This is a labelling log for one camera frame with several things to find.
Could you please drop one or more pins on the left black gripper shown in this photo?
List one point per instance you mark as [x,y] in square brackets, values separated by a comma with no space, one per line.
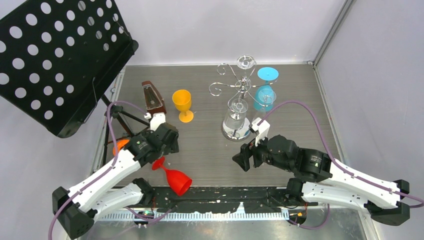
[172,148]

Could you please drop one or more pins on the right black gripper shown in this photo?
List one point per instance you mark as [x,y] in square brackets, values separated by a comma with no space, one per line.
[246,151]

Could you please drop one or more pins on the chrome wine glass rack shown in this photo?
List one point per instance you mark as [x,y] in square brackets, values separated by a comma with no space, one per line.
[243,89]

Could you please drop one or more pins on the yellow wine glass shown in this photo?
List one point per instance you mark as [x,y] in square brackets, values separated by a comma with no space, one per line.
[182,100]

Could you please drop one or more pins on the red wine glass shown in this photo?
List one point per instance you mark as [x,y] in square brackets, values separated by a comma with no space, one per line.
[178,181]

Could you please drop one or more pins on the clear wine glass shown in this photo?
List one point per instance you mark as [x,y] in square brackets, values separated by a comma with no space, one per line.
[236,114]
[263,102]
[248,64]

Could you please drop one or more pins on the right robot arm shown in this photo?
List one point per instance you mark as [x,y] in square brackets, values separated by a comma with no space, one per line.
[319,180]

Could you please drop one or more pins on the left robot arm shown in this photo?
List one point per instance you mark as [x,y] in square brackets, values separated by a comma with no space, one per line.
[78,208]

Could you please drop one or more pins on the clear wine glass front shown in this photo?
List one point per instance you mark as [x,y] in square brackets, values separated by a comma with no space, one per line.
[236,114]

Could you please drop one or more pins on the blue wine glass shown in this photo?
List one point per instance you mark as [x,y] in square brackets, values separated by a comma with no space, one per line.
[269,75]

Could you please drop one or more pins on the clear wine glass back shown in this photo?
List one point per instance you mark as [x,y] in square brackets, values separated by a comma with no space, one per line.
[248,64]

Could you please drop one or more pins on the brown wooden metronome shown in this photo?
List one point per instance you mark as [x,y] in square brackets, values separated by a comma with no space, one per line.
[153,100]

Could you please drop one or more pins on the orange letter toy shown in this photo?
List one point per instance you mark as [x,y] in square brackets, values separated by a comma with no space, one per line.
[119,145]

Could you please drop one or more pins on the black perforated music stand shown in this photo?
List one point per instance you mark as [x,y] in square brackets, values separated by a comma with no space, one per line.
[58,62]

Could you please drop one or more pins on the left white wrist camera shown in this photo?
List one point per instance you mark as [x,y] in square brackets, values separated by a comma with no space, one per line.
[156,120]

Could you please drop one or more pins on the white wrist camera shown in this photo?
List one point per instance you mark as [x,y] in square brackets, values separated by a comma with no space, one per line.
[260,128]
[156,120]

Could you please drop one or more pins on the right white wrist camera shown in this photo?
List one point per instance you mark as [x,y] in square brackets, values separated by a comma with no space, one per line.
[260,128]

